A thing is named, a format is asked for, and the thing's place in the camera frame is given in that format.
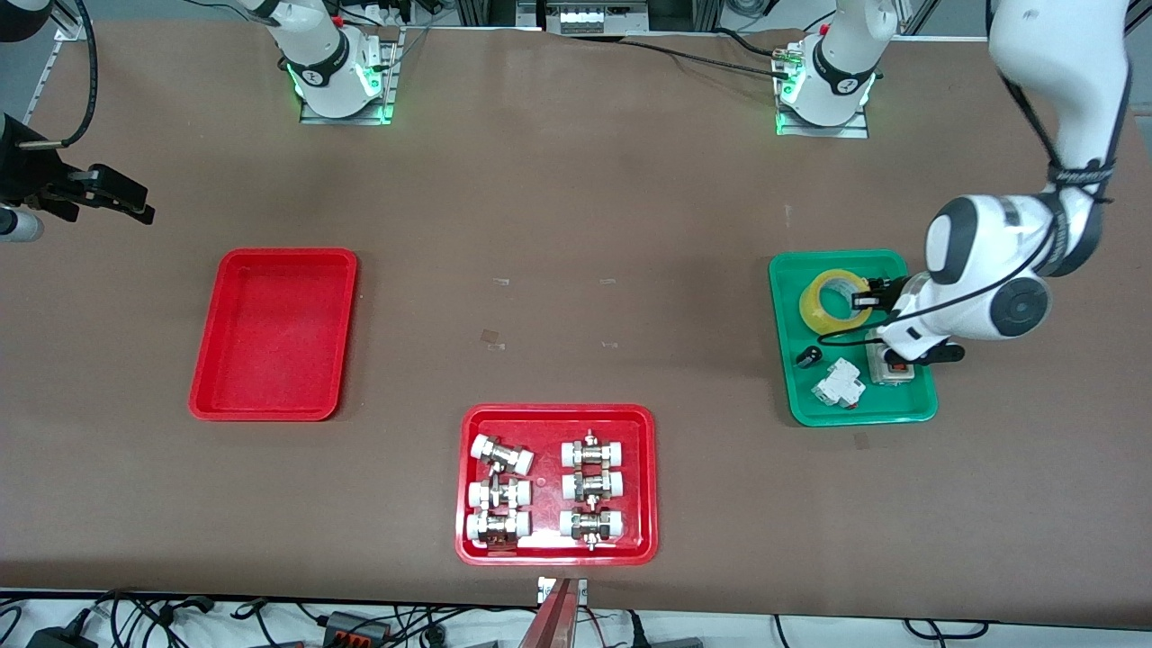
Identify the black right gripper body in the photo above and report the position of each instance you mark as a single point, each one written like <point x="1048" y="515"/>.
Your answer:
<point x="20" y="167"/>

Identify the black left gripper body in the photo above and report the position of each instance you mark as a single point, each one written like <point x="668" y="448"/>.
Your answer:
<point x="886" y="294"/>

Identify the yellow clear tape roll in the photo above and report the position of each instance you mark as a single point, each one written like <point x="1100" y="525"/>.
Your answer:
<point x="814" y="306"/>

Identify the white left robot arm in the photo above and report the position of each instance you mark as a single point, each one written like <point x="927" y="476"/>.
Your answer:
<point x="1062" y="54"/>

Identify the green plastic tray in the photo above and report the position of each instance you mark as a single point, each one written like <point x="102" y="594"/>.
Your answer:
<point x="832" y="409"/>

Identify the empty red plastic tray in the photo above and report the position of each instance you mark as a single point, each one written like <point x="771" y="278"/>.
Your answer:
<point x="270" y="337"/>

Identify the red tray with fittings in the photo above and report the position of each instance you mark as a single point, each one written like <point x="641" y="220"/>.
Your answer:
<point x="547" y="486"/>

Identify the small black cylinder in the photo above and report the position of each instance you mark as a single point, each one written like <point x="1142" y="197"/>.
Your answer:
<point x="808" y="357"/>

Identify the white circuit breaker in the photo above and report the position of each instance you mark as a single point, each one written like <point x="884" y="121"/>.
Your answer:
<point x="839" y="383"/>

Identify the white power strip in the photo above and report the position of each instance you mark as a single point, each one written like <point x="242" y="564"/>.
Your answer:
<point x="601" y="20"/>

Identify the tilted white-capped metal pipe fitting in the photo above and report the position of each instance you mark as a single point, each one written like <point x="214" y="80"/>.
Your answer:
<point x="501" y="454"/>

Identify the black power adapter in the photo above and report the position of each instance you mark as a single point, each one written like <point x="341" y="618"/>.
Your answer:
<point x="58" y="639"/>

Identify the grey power adapter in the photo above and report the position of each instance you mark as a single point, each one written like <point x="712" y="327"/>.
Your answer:
<point x="355" y="627"/>

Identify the grey push-button switch box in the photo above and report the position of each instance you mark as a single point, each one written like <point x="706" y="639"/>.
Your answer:
<point x="886" y="373"/>

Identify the aluminium frame profile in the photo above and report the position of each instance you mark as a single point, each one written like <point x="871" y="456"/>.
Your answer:
<point x="1141" y="18"/>
<point x="45" y="81"/>

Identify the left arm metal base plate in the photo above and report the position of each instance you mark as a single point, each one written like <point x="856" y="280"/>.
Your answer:
<point x="855" y="129"/>

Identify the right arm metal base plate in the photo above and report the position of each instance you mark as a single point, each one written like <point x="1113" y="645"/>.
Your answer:
<point x="389" y="85"/>

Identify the small metal pole bracket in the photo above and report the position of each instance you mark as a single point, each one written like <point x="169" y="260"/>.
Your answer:
<point x="544" y="589"/>

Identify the red metal camera pole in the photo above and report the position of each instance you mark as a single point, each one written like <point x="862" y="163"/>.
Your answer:
<point x="551" y="621"/>

